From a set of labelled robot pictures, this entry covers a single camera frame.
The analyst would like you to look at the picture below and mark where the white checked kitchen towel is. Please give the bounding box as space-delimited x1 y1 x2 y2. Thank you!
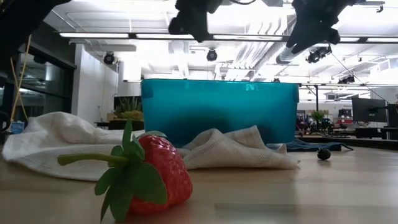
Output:
1 111 300 183

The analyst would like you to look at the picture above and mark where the teal plastic tupperware container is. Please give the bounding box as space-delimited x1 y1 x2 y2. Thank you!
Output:
141 78 300 147

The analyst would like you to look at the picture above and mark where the black pole stand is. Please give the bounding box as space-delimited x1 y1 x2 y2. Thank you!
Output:
298 82 321 113

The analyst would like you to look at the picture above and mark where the small blue box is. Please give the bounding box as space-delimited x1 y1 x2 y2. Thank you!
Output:
9 121 25 134

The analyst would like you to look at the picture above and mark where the succulent in black pot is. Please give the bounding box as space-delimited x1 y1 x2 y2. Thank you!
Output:
108 96 146 131

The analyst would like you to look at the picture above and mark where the small green background plant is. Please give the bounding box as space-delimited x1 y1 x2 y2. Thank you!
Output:
312 110 325 124

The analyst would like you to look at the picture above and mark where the navy blue cloth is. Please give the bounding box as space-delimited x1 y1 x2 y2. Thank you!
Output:
285 139 354 152

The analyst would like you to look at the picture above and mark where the large black computer monitor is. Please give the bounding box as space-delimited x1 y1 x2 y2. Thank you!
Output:
351 96 388 123

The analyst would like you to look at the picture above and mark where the yellow cable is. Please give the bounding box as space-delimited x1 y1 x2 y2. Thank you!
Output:
9 34 32 122

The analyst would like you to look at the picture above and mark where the long ceiling light bar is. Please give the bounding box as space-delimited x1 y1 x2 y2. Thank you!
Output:
58 32 398 44

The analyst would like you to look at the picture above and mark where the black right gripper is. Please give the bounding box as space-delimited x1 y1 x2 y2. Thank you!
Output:
285 0 355 55

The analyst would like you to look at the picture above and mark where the red toy strawberry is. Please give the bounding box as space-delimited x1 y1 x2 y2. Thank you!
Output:
57 119 193 224

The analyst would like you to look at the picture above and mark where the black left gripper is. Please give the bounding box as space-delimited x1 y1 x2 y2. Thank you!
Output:
169 0 223 44

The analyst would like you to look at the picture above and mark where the dark toy blackberry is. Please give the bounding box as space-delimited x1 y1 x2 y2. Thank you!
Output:
317 148 332 161

